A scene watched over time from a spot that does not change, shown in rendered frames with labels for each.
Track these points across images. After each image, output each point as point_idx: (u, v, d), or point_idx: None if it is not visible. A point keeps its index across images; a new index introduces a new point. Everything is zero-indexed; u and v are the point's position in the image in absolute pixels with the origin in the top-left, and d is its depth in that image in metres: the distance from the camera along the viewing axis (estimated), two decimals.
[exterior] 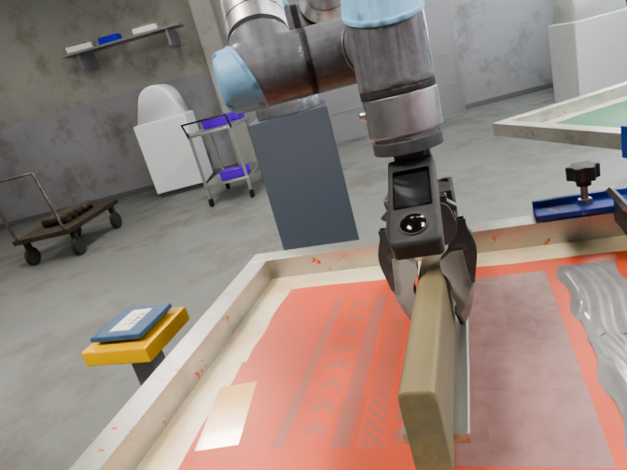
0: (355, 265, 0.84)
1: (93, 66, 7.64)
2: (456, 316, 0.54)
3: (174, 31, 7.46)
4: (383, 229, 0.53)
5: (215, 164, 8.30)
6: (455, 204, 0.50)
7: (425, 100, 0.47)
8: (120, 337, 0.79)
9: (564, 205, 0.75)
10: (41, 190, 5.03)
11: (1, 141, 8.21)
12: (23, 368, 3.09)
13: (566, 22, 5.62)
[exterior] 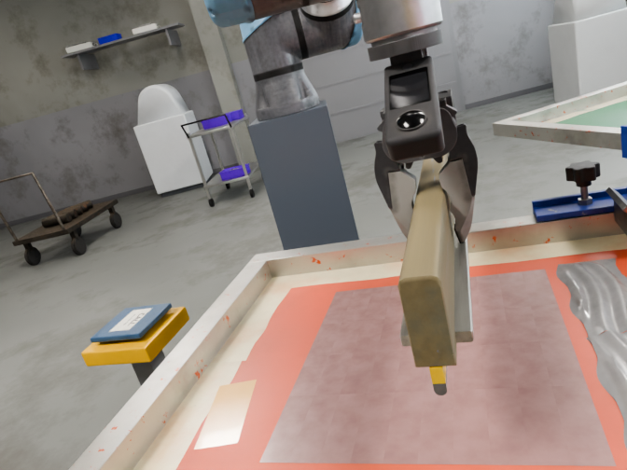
0: (355, 265, 0.84)
1: (93, 66, 7.64)
2: (455, 233, 0.51)
3: (174, 31, 7.46)
4: (380, 143, 0.51)
5: (215, 164, 8.30)
6: (455, 110, 0.47)
7: None
8: (120, 337, 0.79)
9: (564, 205, 0.75)
10: (41, 190, 5.03)
11: (1, 141, 8.21)
12: (23, 368, 3.09)
13: (566, 22, 5.62)
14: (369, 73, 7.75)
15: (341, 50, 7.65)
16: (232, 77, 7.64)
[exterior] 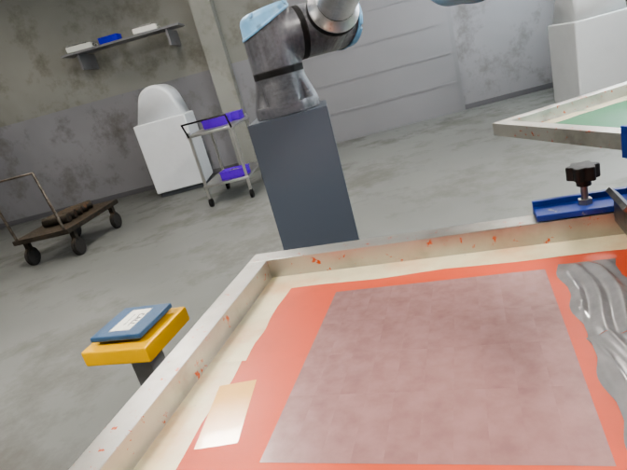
0: (355, 265, 0.84)
1: (93, 66, 7.64)
2: None
3: (174, 31, 7.46)
4: None
5: (215, 164, 8.30)
6: None
7: None
8: (120, 337, 0.79)
9: (564, 205, 0.75)
10: (41, 190, 5.03)
11: (1, 141, 8.21)
12: (23, 368, 3.09)
13: (566, 22, 5.62)
14: (369, 73, 7.75)
15: (341, 50, 7.65)
16: (232, 77, 7.64)
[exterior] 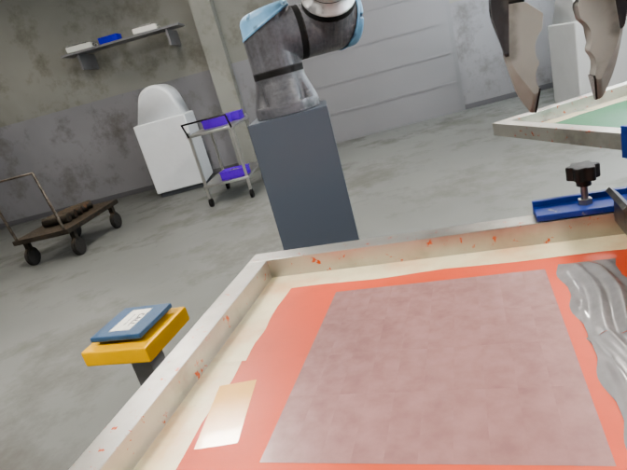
0: (355, 265, 0.84)
1: (93, 66, 7.64)
2: (594, 83, 0.41)
3: (174, 31, 7.46)
4: None
5: (215, 164, 8.30)
6: None
7: None
8: (120, 337, 0.79)
9: (564, 205, 0.75)
10: (41, 190, 5.03)
11: (1, 141, 8.21)
12: (23, 368, 3.09)
13: (566, 22, 5.62)
14: (369, 73, 7.75)
15: (341, 50, 7.65)
16: (232, 77, 7.64)
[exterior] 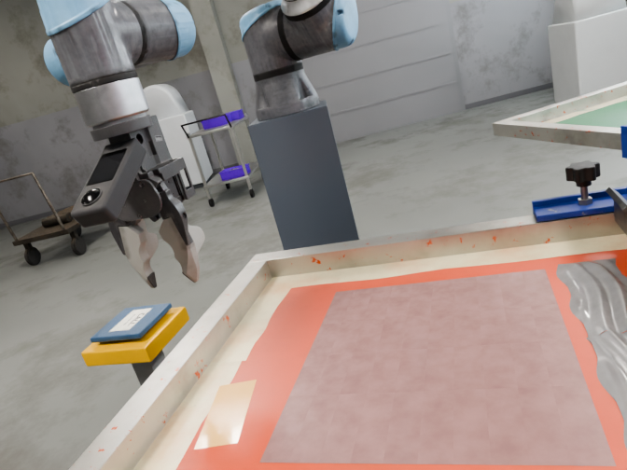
0: (355, 265, 0.84)
1: None
2: (185, 275, 0.63)
3: None
4: None
5: (215, 164, 8.30)
6: (158, 181, 0.58)
7: (114, 92, 0.55)
8: (120, 337, 0.79)
9: (564, 205, 0.75)
10: (41, 190, 5.03)
11: (1, 141, 8.21)
12: (23, 368, 3.09)
13: (566, 22, 5.62)
14: (369, 73, 7.75)
15: (341, 50, 7.65)
16: (232, 77, 7.64)
